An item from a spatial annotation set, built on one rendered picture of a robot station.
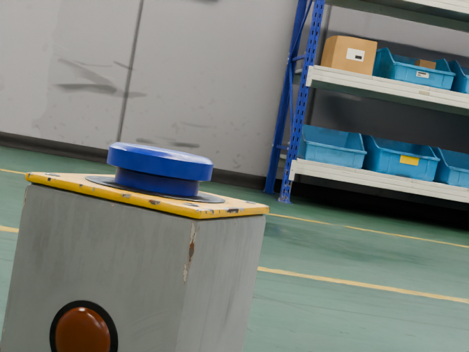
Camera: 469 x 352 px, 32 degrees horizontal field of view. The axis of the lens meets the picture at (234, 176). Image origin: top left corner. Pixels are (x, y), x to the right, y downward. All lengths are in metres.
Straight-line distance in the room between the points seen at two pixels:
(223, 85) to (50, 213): 5.07
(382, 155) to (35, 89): 2.19
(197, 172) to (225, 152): 5.06
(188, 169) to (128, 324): 0.06
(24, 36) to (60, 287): 5.11
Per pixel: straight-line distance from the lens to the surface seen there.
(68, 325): 0.29
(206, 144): 5.35
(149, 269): 0.28
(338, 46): 4.79
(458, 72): 5.13
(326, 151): 4.75
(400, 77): 4.87
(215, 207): 0.29
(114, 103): 5.33
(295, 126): 4.66
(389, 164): 4.82
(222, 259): 0.30
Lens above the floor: 0.34
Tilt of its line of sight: 3 degrees down
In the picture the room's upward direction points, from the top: 10 degrees clockwise
